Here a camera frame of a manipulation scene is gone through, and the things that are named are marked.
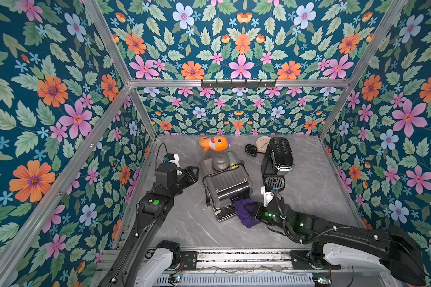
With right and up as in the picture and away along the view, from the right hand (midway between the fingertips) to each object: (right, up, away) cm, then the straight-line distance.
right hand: (243, 204), depth 75 cm
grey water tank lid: (-10, +19, -5) cm, 21 cm away
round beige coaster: (+15, +28, +37) cm, 49 cm away
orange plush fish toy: (-14, +27, +30) cm, 43 cm away
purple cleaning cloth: (0, -4, -3) cm, 5 cm away
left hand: (-19, +15, -1) cm, 24 cm away
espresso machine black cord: (0, +17, +4) cm, 18 cm away
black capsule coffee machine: (+16, +18, +7) cm, 25 cm away
